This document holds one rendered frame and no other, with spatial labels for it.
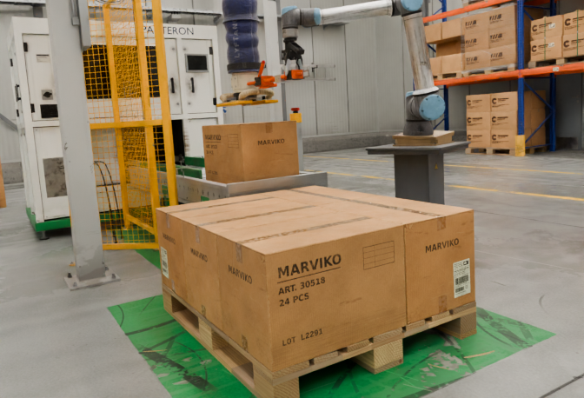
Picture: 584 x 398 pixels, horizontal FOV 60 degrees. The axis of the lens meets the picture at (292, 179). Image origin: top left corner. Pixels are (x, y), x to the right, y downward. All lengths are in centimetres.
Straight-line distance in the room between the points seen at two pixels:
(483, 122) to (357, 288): 931
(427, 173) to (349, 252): 148
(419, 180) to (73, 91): 219
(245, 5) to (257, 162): 100
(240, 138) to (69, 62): 114
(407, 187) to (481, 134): 786
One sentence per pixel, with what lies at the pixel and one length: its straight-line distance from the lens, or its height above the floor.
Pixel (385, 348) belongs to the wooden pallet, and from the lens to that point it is 203.
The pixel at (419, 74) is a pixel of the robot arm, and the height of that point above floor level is 117.
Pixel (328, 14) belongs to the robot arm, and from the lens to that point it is 309.
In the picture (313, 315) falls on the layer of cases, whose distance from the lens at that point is 178.
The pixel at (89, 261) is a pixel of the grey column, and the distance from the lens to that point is 350.
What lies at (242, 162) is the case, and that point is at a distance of 305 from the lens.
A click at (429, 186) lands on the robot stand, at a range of 321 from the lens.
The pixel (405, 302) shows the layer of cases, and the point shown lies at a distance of 204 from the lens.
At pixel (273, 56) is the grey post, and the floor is 172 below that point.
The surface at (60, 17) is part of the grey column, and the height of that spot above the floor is 164.
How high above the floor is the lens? 97
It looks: 7 degrees down
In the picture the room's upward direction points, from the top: 3 degrees counter-clockwise
